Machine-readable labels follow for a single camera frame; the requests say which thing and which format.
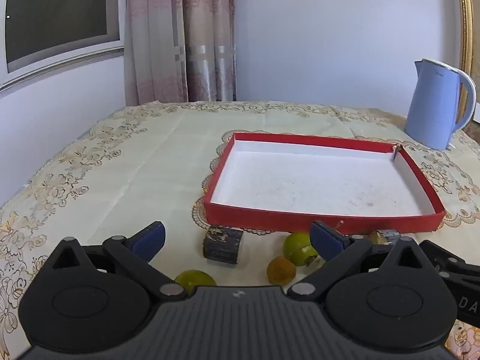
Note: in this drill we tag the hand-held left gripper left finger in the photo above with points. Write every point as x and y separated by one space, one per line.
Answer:
150 238

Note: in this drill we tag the gold frame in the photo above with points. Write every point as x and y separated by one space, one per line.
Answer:
467 26

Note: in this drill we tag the blue electric kettle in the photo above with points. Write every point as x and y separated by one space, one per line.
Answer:
431 105

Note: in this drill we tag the pink patterned curtain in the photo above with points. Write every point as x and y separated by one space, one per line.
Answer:
180 37

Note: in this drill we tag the brown longan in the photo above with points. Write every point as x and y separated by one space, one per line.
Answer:
281 270

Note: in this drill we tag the green tomato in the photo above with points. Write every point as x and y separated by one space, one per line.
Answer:
298 247
195 279

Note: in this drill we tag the window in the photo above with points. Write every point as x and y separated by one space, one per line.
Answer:
56 11

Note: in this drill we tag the red cardboard box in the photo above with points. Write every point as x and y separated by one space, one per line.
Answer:
318 180

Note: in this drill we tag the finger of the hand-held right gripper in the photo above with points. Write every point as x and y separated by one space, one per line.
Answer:
450 260

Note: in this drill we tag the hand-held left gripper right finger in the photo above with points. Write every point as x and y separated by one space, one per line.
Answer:
326 243

